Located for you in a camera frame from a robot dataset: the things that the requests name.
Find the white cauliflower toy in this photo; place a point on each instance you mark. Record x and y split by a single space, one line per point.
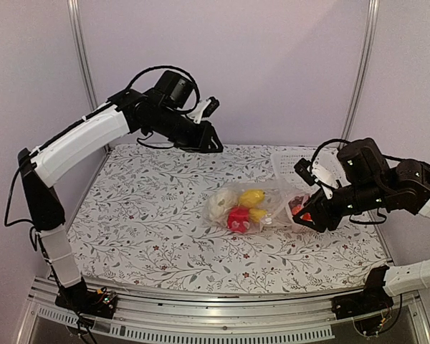
220 202

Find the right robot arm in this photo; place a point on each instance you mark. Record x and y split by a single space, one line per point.
374 185

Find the right aluminium post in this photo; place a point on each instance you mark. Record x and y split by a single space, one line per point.
363 65

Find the dark red grape bunch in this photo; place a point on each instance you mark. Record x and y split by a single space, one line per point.
297 203

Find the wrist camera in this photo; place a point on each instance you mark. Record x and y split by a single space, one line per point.
360 159
172 90

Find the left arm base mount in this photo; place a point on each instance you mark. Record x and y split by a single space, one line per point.
79 299

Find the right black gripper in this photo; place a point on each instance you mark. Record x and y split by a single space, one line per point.
315 201

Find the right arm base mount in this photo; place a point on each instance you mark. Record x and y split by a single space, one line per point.
372 298

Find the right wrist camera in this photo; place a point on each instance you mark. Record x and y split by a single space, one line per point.
360 159

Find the aluminium post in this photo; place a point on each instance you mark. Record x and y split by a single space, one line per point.
81 52
363 65

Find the red pepper toy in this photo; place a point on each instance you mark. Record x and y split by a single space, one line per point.
238 219

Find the orange pumpkin toy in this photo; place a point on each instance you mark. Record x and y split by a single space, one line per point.
296 209

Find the floral table mat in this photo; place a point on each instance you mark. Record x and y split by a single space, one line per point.
142 223

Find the clear zip top bag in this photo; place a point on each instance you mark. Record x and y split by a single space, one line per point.
278 193

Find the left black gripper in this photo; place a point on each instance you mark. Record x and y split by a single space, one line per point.
202 142

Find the yellow corn toy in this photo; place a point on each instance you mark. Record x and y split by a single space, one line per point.
256 215
251 198

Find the white plastic basket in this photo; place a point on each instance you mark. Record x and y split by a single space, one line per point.
329 173

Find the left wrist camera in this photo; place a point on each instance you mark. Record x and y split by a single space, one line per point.
172 90

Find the aluminium front rail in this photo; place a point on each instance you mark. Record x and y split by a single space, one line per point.
154 315

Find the left aluminium post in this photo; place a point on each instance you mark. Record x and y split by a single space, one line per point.
81 52

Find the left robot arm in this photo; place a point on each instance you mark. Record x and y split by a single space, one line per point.
122 114

